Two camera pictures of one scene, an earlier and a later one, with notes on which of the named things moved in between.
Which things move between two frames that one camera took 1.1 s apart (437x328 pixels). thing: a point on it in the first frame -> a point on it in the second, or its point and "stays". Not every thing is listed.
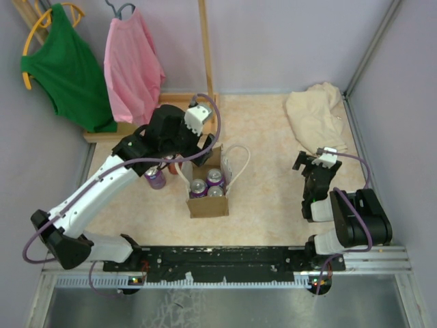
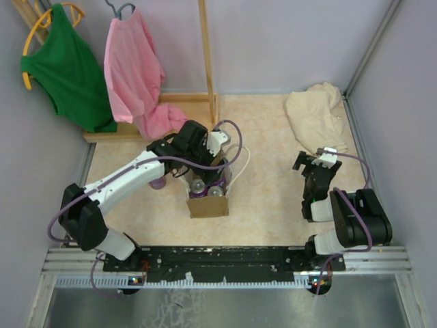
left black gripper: [196, 139] -> [207, 174]
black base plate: [224, 264] stays
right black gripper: [302, 159] stays
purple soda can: [156, 178] stays
